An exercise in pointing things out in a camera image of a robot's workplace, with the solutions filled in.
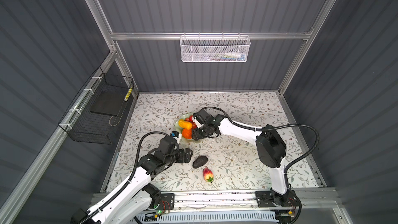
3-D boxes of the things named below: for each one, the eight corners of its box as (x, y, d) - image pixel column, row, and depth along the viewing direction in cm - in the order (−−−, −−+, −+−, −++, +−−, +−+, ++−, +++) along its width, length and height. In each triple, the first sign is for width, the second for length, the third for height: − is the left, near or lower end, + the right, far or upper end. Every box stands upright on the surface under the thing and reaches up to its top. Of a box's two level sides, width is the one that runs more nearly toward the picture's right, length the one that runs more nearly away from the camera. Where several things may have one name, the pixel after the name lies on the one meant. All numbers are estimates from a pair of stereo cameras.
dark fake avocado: (195, 170, 85) (195, 168, 81) (191, 164, 87) (190, 161, 84) (208, 161, 88) (208, 159, 85) (203, 155, 90) (203, 152, 87)
